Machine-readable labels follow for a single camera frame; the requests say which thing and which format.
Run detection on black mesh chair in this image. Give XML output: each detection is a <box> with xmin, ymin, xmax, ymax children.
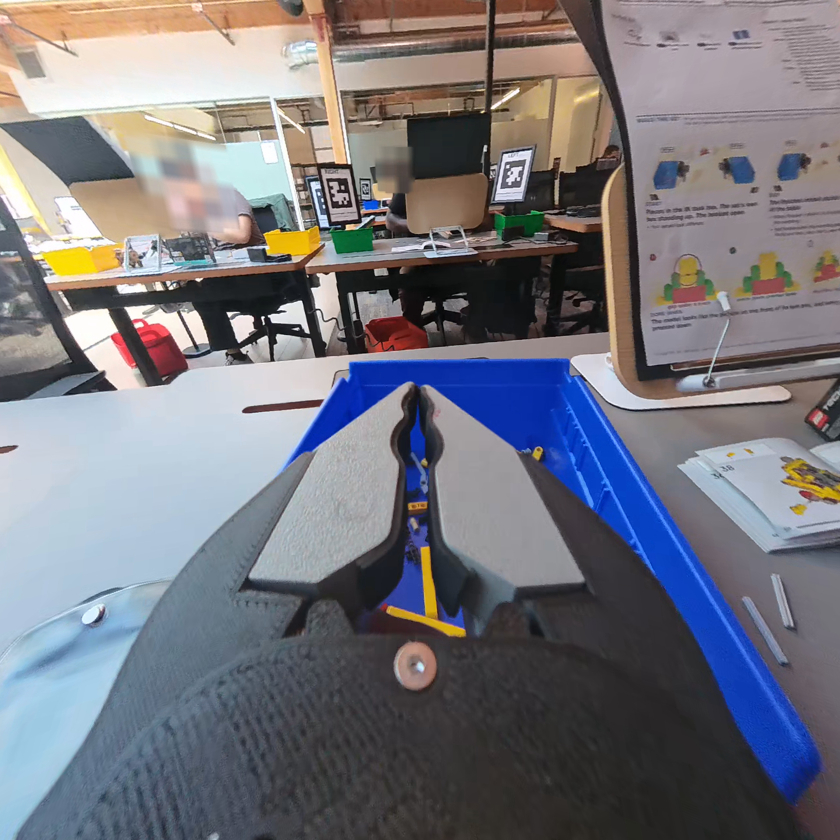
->
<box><xmin>0</xmin><ymin>197</ymin><xmax>118</xmax><ymax>403</ymax></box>

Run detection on cardboard divider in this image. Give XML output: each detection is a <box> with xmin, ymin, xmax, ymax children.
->
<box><xmin>406</xmin><ymin>172</ymin><xmax>490</xmax><ymax>236</ymax></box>
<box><xmin>69</xmin><ymin>178</ymin><xmax>165</xmax><ymax>247</ymax></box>

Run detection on white gooseneck clip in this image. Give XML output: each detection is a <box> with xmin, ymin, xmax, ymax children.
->
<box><xmin>676</xmin><ymin>290</ymin><xmax>732</xmax><ymax>389</ymax></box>

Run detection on black lego box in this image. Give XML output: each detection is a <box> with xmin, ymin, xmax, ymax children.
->
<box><xmin>806</xmin><ymin>377</ymin><xmax>840</xmax><ymax>442</ymax></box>

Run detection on white booklet stand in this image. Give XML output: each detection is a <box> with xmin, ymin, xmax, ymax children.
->
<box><xmin>423</xmin><ymin>225</ymin><xmax>479</xmax><ymax>258</ymax></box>

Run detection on wooden desk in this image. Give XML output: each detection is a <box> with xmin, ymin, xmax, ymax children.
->
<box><xmin>305</xmin><ymin>233</ymin><xmax>578</xmax><ymax>355</ymax></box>
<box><xmin>45</xmin><ymin>243</ymin><xmax>328</xmax><ymax>388</ymax></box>

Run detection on white screen base plate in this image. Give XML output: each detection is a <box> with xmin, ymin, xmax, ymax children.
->
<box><xmin>570</xmin><ymin>353</ymin><xmax>791</xmax><ymax>411</ymax></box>

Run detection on clear plastic bag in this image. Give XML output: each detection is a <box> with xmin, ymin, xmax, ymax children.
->
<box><xmin>0</xmin><ymin>577</ymin><xmax>175</xmax><ymax>834</ymax></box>

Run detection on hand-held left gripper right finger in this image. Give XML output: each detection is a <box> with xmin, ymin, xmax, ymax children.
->
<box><xmin>419</xmin><ymin>385</ymin><xmax>588</xmax><ymax>621</ymax></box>

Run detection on grey lego axle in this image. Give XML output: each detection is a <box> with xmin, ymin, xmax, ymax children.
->
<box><xmin>742</xmin><ymin>596</ymin><xmax>790</xmax><ymax>667</ymax></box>
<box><xmin>770</xmin><ymin>573</ymin><xmax>797</xmax><ymax>631</ymax></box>

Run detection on pile of yellow black lego pieces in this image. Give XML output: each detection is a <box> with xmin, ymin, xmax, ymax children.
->
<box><xmin>381</xmin><ymin>445</ymin><xmax>546</xmax><ymax>639</ymax></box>

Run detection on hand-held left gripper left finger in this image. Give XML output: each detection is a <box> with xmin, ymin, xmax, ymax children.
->
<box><xmin>244</xmin><ymin>382</ymin><xmax>421</xmax><ymax>614</ymax></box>

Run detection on black monitor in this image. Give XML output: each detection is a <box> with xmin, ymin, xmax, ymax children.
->
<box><xmin>407</xmin><ymin>113</ymin><xmax>492</xmax><ymax>179</ymax></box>

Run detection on red basket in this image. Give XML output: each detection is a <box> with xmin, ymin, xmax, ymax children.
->
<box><xmin>110</xmin><ymin>319</ymin><xmax>189</xmax><ymax>378</ymax></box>
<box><xmin>364</xmin><ymin>317</ymin><xmax>429</xmax><ymax>353</ymax></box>

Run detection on blue plastic bin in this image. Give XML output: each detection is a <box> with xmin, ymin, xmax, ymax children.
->
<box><xmin>282</xmin><ymin>357</ymin><xmax>823</xmax><ymax>805</ymax></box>

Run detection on yellow plastic bin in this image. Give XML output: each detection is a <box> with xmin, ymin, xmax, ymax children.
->
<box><xmin>264</xmin><ymin>226</ymin><xmax>321</xmax><ymax>257</ymax></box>
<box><xmin>42</xmin><ymin>244</ymin><xmax>122</xmax><ymax>277</ymax></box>

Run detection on black office chair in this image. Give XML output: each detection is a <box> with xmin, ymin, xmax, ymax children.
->
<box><xmin>420</xmin><ymin>292</ymin><xmax>473</xmax><ymax>345</ymax></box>
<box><xmin>230</xmin><ymin>289</ymin><xmax>309</xmax><ymax>362</ymax></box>

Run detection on wood-framed instruction screen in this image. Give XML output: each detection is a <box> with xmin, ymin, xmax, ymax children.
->
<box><xmin>558</xmin><ymin>0</ymin><xmax>840</xmax><ymax>401</ymax></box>

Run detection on clear acrylic stand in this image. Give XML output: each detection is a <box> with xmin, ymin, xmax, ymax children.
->
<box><xmin>123</xmin><ymin>234</ymin><xmax>164</xmax><ymax>273</ymax></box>

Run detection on open instruction booklet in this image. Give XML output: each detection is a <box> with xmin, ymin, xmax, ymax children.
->
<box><xmin>678</xmin><ymin>438</ymin><xmax>840</xmax><ymax>554</ymax></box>

